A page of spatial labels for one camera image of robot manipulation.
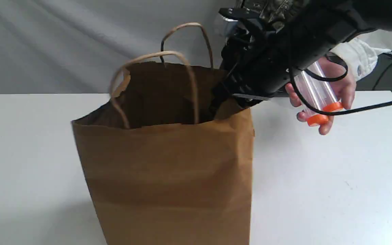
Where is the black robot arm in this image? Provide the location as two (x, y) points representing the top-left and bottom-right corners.
(209, 0), (392, 116)

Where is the clear tube orange cap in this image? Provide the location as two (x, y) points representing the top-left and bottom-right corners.
(308, 61), (343, 113)
(295, 71), (329, 127)

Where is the clear tube orange cap front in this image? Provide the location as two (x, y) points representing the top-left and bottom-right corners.
(295, 71), (329, 127)

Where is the white backdrop cloth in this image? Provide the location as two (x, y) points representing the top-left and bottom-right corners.
(0, 0), (235, 94)

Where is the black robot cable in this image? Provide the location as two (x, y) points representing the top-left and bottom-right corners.
(286, 51), (392, 116)

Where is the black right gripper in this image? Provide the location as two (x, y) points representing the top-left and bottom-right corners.
(210, 7), (295, 115)

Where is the brown paper bag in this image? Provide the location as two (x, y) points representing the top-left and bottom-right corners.
(72, 23), (255, 245)

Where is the person's right hand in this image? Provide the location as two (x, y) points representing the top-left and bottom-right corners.
(285, 57), (357, 135)

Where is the person in white jacket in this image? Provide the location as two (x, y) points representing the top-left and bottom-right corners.
(235, 0), (392, 82)

